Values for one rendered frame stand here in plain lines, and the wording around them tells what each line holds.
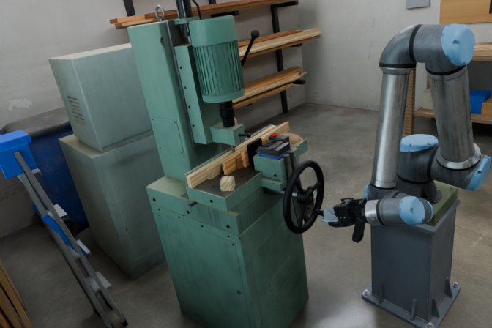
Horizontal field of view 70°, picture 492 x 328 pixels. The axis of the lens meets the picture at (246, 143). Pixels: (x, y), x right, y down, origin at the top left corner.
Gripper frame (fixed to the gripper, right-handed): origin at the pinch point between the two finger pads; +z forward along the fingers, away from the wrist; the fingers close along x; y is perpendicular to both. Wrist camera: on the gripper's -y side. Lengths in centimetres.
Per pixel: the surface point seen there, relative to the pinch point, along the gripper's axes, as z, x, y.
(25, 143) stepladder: 85, 59, 75
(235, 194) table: 16.2, 23.0, 25.3
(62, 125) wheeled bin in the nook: 188, 3, 90
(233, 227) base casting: 23.2, 24.8, 12.6
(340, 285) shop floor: 36, -37, -61
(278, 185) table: 8.4, 7.7, 20.4
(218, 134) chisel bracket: 30, 7, 47
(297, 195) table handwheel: 3.2, 5.6, 14.3
